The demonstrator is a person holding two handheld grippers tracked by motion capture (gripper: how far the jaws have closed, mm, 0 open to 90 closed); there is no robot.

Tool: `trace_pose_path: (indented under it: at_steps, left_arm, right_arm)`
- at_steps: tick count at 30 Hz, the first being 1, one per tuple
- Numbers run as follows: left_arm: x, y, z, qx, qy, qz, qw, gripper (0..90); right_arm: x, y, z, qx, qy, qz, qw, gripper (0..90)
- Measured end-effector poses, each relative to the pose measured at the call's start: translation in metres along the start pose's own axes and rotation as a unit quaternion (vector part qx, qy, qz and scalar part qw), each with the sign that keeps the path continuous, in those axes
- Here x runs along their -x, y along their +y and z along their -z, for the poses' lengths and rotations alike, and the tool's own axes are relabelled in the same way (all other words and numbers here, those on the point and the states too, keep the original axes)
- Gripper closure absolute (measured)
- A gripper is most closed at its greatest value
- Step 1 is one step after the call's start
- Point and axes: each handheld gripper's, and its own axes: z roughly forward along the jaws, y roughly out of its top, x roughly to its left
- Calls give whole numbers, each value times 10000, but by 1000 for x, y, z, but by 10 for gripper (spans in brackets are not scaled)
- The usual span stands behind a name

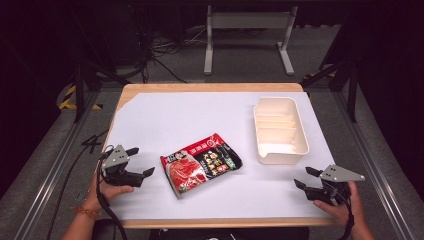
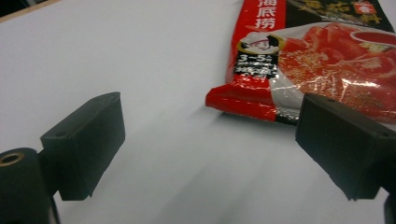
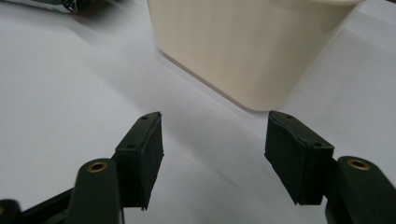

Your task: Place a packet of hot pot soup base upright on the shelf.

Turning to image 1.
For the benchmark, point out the white table mat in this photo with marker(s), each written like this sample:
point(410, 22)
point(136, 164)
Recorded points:
point(186, 116)

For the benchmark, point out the white plastic container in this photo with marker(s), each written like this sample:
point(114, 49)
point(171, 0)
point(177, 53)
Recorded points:
point(280, 133)

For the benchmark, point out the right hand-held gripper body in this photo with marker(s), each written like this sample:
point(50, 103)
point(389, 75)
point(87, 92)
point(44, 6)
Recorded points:
point(338, 175)

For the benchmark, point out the black metal stand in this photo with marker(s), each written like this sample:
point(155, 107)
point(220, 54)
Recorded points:
point(351, 90)
point(79, 90)

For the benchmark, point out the person's left hand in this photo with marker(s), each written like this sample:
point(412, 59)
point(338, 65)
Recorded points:
point(101, 196)

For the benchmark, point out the aluminium floor rail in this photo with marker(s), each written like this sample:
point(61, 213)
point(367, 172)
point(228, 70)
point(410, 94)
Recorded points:
point(373, 166)
point(56, 166)

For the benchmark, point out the white metal frame stand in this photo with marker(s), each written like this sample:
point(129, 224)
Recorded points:
point(248, 20)

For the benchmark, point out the red and black food packet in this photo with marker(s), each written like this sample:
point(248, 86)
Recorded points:
point(200, 165)

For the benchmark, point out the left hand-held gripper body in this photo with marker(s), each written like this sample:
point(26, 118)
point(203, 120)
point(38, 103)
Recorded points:
point(116, 161)

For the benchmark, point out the person's right hand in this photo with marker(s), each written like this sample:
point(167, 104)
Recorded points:
point(343, 211)

